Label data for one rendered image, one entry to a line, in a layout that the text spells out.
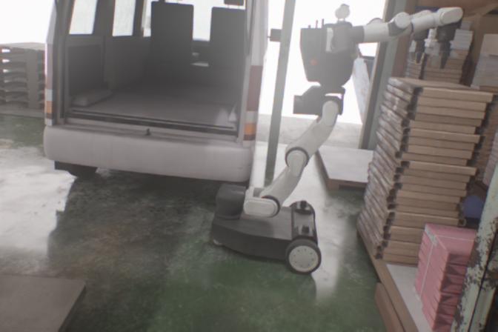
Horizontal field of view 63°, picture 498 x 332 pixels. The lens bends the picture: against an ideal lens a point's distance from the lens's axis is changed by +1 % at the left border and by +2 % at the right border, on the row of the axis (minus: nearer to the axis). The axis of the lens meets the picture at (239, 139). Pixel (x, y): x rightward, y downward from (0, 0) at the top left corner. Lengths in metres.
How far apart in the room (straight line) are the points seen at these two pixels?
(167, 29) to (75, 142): 2.10
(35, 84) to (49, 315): 4.47
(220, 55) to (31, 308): 3.34
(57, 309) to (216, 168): 1.34
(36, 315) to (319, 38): 1.78
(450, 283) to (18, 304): 1.78
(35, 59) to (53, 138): 3.00
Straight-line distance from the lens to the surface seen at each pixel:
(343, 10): 2.29
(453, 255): 2.02
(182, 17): 4.60
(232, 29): 4.52
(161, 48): 4.68
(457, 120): 2.37
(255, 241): 2.41
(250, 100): 2.67
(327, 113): 2.29
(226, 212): 2.52
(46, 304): 1.88
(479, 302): 1.70
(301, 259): 2.40
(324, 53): 2.21
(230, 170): 2.72
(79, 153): 2.96
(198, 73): 4.57
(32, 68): 5.97
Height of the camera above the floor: 1.32
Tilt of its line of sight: 16 degrees down
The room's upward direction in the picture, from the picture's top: 5 degrees clockwise
